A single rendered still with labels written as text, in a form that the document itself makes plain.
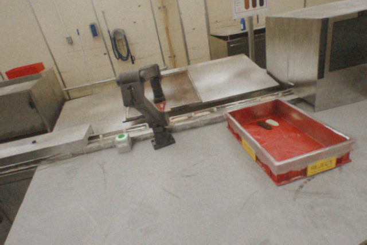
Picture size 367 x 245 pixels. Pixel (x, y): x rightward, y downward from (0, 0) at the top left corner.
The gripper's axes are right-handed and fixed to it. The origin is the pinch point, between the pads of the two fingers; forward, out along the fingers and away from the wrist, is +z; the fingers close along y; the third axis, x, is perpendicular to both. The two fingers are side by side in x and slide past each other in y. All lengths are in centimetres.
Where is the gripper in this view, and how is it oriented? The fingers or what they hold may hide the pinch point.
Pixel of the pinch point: (162, 109)
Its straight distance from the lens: 130.4
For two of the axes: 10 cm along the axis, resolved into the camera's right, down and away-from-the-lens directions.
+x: -9.7, 2.3, -0.6
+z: 1.8, 8.8, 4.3
